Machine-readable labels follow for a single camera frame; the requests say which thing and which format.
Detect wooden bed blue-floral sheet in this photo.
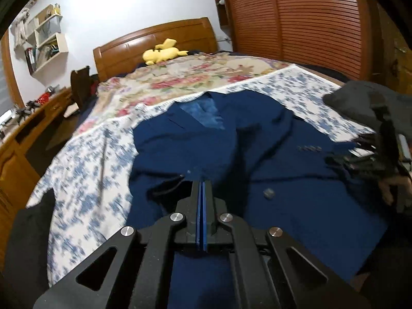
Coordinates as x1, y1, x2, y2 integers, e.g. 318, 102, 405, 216
26, 64, 375, 288

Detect wooden door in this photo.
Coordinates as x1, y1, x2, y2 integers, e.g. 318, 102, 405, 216
370, 0, 412, 104

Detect person's right hand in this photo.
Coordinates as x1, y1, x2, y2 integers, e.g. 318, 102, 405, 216
380, 175, 412, 206

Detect dark wooden chair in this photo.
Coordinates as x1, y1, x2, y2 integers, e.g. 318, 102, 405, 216
47, 66, 97, 150

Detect pink floral quilt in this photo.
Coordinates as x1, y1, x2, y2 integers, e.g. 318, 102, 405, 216
75, 51, 298, 136

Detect black cloth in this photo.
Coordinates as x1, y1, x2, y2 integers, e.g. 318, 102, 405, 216
0, 188, 60, 300

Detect navy blue blazer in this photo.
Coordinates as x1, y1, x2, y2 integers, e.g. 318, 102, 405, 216
127, 89, 391, 309

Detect wooden window frame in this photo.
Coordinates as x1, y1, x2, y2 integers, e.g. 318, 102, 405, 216
0, 30, 25, 110

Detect wooden desk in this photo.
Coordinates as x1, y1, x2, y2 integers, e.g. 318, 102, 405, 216
0, 87, 79, 232

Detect black binders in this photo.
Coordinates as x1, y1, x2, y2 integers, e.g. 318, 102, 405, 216
25, 48, 36, 73

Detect white wall shelf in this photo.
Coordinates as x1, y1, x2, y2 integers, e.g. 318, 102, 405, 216
24, 4, 69, 75

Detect grey paper bag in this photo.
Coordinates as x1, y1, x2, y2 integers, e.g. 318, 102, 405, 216
35, 16, 62, 44

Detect wooden bed headboard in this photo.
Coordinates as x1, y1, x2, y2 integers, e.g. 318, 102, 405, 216
93, 17, 219, 82

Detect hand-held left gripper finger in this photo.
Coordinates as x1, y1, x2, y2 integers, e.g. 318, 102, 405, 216
32, 181, 203, 309
203, 180, 372, 309

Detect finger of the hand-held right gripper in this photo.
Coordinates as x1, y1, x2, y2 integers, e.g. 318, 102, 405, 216
325, 154, 379, 173
352, 135, 380, 150

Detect dark grey folded cloth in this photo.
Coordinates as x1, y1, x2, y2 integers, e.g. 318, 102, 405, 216
323, 81, 412, 136

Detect wooden louvred wardrobe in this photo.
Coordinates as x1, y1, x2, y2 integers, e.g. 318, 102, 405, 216
209, 0, 383, 81

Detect yellow plush toy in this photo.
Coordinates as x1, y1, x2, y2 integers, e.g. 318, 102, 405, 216
142, 39, 189, 65

